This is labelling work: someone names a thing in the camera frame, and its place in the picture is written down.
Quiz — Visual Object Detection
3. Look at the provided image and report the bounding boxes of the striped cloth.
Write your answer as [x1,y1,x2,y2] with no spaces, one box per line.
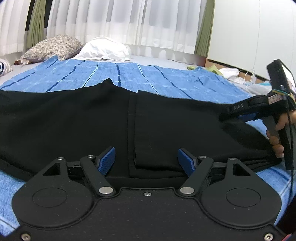
[0,59,12,76]

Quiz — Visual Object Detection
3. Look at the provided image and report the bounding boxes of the blue plaid blanket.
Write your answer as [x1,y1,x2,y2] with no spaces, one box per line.
[1,57,291,236]

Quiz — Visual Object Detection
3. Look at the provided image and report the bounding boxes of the green drape curtain left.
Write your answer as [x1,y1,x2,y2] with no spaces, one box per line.
[26,0,46,49]

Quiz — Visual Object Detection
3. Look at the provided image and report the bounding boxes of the floral patterned pillow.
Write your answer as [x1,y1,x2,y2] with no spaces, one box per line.
[20,35,84,63]

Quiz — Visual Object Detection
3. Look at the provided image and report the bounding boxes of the black pants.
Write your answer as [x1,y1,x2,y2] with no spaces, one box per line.
[1,79,280,180]

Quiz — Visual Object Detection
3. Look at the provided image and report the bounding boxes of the grey bagged bedding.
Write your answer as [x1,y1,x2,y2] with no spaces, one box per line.
[247,81,273,95]

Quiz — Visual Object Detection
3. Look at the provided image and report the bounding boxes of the white sheer curtain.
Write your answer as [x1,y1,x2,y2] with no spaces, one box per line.
[1,1,206,59]

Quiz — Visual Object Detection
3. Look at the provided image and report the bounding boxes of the wooden bed frame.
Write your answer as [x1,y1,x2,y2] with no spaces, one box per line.
[206,59,271,82]

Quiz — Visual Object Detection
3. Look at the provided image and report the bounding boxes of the white charger cable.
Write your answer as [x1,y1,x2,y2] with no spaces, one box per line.
[242,0,263,85]

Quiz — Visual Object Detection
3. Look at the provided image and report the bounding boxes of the white folded cloth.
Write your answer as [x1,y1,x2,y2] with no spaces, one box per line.
[219,68,240,79]

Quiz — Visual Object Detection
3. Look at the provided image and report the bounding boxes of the green cloth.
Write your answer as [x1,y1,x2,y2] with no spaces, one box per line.
[187,65,223,76]

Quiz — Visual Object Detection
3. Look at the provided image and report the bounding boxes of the person's right hand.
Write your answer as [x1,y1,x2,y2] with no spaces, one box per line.
[265,109,296,159]

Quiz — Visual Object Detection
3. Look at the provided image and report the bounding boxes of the white pillow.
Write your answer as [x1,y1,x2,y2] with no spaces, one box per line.
[74,37,130,62]

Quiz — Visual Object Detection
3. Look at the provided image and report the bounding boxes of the green drape curtain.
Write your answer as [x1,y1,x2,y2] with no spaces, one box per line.
[195,0,215,57]
[26,0,46,49]

